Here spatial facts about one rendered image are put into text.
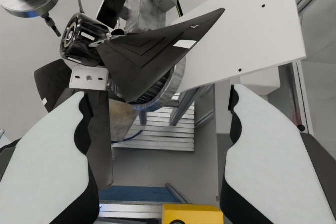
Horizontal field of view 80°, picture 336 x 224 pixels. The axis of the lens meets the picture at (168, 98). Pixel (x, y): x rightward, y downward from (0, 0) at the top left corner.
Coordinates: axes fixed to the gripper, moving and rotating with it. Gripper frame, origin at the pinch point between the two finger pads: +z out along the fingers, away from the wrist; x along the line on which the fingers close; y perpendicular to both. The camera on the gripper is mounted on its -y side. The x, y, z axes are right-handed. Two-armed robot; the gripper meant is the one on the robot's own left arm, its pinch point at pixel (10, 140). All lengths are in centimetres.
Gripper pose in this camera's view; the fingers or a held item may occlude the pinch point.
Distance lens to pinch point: 57.8
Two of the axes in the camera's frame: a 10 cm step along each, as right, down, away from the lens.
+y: -5.7, -7.7, 3.0
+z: 8.2, -5.1, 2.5
